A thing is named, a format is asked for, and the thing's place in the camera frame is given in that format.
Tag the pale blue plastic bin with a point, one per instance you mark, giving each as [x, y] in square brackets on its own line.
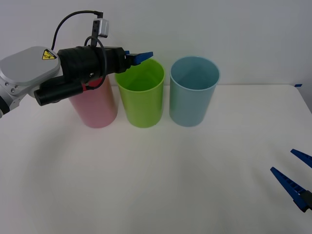
[190, 107]

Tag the green plastic bin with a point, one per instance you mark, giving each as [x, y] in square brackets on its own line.
[142, 107]

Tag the pink plastic bin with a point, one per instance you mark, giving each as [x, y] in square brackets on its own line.
[97, 107]

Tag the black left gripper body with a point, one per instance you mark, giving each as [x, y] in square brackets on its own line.
[113, 59]

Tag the silver and black left arm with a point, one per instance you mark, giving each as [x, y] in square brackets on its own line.
[26, 68]

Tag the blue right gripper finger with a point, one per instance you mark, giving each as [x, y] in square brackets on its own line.
[290, 186]
[303, 157]

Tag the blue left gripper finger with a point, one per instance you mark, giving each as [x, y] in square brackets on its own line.
[140, 59]
[146, 52]

